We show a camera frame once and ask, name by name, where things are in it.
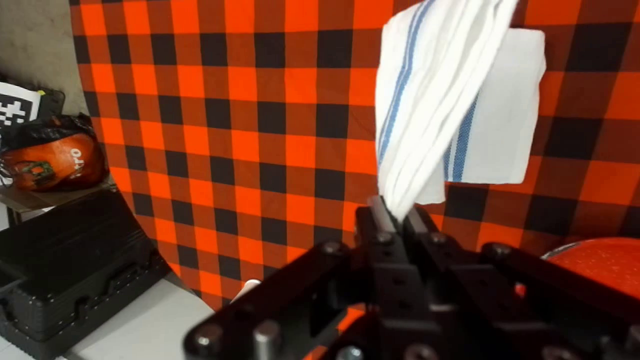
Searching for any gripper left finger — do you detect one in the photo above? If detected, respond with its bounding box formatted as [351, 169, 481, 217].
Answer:
[183, 196, 404, 360]

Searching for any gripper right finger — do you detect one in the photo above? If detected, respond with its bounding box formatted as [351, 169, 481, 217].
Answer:
[403, 204, 640, 360]

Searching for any white and blue striped towel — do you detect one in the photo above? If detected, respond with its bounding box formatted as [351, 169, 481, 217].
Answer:
[375, 0, 547, 221]

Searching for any orange round bowl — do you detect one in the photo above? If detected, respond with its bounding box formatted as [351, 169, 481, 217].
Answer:
[541, 237, 640, 301]

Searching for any orange and black checkered tablecloth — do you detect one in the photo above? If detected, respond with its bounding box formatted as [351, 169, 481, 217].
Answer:
[69, 0, 640, 360]

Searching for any black hard case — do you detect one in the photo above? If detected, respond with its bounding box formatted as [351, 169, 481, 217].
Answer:
[0, 190, 171, 360]

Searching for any orange bag in black plastic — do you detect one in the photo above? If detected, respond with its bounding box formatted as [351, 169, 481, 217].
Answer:
[0, 114, 109, 193]

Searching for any black and white marker board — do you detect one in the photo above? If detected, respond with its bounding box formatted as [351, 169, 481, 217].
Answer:
[0, 81, 66, 132]

